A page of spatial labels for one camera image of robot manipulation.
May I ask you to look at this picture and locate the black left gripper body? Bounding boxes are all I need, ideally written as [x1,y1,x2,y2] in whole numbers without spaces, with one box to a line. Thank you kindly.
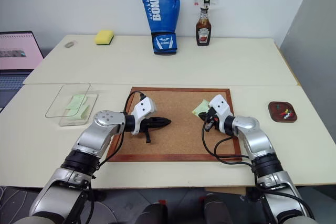
[140,118,158,131]

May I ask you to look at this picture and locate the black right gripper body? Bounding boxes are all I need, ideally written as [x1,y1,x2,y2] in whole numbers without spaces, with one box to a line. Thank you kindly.
[206,108,220,131]

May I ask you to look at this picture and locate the green sticky note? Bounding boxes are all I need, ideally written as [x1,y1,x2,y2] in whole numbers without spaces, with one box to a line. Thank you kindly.
[192,99,211,116]
[64,105,91,120]
[66,94,88,111]

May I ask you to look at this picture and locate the brown rounded tray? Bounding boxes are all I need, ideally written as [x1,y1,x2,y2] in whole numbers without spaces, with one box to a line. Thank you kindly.
[267,101,299,124]

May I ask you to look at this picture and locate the clear plastic box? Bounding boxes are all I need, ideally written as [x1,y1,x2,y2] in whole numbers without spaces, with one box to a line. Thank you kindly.
[45,82,99,127]

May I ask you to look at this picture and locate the wood-framed cork board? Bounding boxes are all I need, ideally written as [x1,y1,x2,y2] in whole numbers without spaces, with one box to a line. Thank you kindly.
[107,86,243,163]

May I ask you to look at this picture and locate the dark rounded shape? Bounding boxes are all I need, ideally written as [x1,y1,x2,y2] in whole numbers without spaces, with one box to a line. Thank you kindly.
[133,202,169,224]
[203,194,234,224]

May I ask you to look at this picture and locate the ketchup bottle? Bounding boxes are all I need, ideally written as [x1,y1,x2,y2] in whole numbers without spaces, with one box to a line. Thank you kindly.
[195,6,212,47]

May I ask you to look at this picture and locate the yellow green sponge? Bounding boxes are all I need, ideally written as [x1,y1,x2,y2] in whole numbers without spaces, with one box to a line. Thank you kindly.
[94,29,116,46]

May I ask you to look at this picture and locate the blue boxing glove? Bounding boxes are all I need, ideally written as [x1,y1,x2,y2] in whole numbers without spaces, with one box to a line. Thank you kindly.
[141,0,181,56]

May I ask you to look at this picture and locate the grey partition panel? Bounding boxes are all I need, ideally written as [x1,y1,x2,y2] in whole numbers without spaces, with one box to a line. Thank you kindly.
[279,0,336,86]

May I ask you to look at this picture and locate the open laptop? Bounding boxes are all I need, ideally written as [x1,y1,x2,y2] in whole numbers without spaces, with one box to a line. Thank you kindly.
[0,30,45,113]

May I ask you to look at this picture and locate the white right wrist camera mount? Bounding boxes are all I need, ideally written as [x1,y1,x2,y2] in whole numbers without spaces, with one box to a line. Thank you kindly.
[208,94,234,133]

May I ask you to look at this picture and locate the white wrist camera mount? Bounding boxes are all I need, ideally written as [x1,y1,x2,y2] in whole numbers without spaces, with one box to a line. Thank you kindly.
[208,94,234,133]
[130,97,158,136]

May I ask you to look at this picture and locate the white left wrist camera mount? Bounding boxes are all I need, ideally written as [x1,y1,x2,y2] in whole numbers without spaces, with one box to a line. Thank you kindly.
[130,97,158,136]

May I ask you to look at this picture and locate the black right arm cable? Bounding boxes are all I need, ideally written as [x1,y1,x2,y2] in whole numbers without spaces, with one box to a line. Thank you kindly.
[201,120,253,167]

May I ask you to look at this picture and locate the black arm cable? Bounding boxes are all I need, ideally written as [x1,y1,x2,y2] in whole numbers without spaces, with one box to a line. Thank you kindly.
[97,91,146,173]
[201,120,253,167]

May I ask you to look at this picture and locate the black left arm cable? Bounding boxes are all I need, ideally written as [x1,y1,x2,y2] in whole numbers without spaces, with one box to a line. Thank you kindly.
[97,91,146,173]

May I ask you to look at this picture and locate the white wall outlet plate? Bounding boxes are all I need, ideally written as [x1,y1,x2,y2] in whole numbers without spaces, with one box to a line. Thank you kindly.
[193,0,219,6]

